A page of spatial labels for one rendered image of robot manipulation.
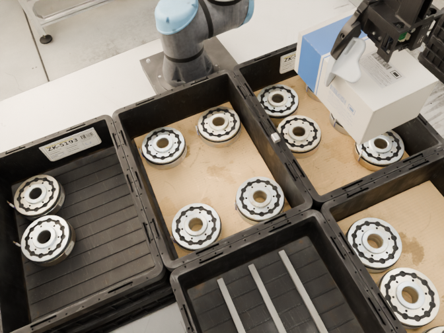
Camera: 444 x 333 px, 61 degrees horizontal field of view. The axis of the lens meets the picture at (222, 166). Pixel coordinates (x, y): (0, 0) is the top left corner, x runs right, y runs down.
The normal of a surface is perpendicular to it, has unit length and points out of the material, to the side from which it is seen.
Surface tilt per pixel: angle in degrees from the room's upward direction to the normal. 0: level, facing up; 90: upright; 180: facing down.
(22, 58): 0
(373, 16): 90
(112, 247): 0
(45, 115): 0
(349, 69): 58
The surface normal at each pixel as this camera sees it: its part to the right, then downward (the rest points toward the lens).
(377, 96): -0.08, -0.51
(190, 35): 0.45, 0.72
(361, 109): -0.89, 0.42
